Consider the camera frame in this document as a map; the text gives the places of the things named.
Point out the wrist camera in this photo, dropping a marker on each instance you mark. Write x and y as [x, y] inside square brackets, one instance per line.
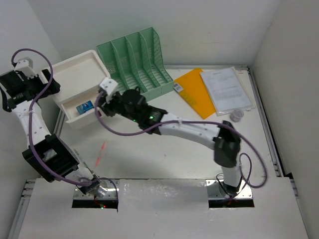
[107, 88]
[25, 66]

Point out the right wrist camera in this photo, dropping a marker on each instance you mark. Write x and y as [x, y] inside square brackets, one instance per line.
[107, 88]

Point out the white drawer cabinet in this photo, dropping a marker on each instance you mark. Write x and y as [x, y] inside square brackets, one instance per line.
[79, 78]

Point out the orange plastic folder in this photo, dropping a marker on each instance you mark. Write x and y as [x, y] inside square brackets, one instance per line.
[192, 89]

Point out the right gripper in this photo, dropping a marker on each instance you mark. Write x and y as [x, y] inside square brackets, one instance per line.
[106, 106]

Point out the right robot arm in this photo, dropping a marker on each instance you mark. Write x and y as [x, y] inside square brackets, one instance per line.
[219, 137]

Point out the green file organizer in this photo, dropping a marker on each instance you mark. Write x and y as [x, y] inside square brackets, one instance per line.
[136, 60]

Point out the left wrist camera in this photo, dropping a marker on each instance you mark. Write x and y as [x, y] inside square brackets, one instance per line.
[25, 66]

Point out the blue tape roll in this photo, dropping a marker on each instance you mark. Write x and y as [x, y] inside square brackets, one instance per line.
[85, 107]

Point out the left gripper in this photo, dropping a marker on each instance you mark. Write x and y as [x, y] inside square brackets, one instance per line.
[53, 88]

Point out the clear document sleeve with paper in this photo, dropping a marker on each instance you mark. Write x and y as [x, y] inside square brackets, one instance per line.
[226, 90]

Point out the orange pen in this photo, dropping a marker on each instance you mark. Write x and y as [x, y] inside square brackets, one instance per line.
[100, 154]

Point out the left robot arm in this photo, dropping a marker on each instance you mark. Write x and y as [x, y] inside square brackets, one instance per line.
[45, 152]

